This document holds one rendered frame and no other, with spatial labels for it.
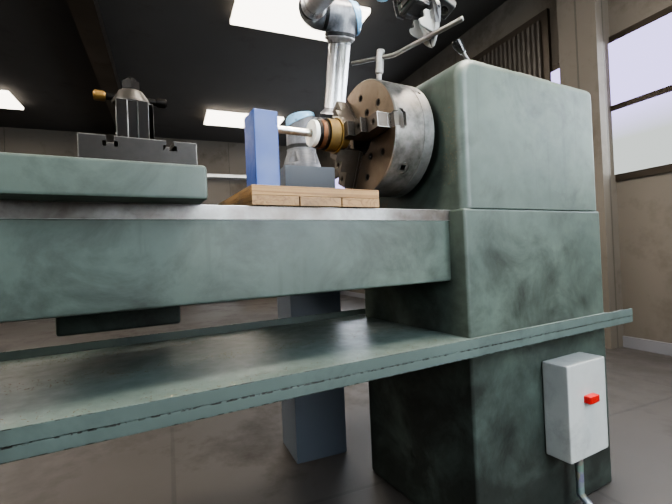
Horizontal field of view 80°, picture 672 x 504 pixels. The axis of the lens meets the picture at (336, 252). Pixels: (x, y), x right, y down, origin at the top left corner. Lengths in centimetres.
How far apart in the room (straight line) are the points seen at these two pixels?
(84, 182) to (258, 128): 43
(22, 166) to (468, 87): 95
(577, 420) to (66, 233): 125
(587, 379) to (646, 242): 226
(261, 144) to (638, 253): 299
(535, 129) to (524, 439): 86
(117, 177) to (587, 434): 128
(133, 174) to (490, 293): 85
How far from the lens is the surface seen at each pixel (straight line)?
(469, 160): 109
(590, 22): 386
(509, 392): 121
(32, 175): 73
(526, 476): 134
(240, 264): 80
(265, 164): 98
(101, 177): 72
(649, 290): 353
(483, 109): 117
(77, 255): 78
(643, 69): 366
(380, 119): 104
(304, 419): 161
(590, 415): 138
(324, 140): 107
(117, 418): 67
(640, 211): 353
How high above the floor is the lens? 76
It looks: level
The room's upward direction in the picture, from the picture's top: 2 degrees counter-clockwise
